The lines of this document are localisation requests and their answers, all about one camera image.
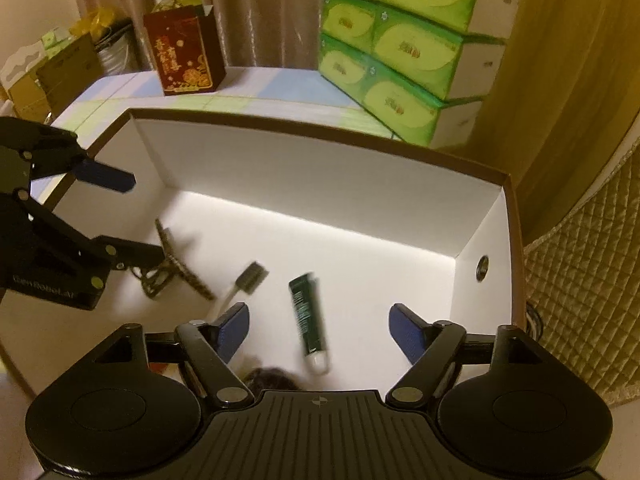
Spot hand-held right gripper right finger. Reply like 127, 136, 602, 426
384, 302, 558, 408

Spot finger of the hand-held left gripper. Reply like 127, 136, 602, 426
15, 190, 167, 272
0, 117, 136, 194

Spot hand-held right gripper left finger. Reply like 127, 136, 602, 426
82, 301, 256, 408

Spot dark metal hair comb clip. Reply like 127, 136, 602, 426
135, 217, 217, 301

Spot white toothbrush black bristles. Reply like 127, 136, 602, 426
205, 261, 269, 321

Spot dark brown scrunchie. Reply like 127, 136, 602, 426
242, 366, 306, 393

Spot dark green tube white cap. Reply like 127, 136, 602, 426
288, 272, 332, 375

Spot brown cardboard box white inside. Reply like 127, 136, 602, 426
0, 107, 527, 396

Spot tall brown cardboard box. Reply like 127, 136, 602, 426
37, 32, 103, 116

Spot silvery bag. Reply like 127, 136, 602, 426
95, 20, 143, 76

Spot cardboard box with white flap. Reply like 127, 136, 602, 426
0, 42, 48, 121

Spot dark red gift bag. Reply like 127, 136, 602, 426
143, 0, 227, 97

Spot green tissue packs in carton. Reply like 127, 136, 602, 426
40, 27, 71, 51

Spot yellow plastic bag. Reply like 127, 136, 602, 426
70, 7, 128, 41

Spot chair with quilted beige cover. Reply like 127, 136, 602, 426
522, 140, 640, 406

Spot checked pastel tablecloth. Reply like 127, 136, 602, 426
47, 66, 406, 143

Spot brown shiny curtain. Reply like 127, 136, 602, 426
67, 0, 328, 73
470, 0, 640, 261

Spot stack of green tissue packs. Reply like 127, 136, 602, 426
317, 0, 525, 150

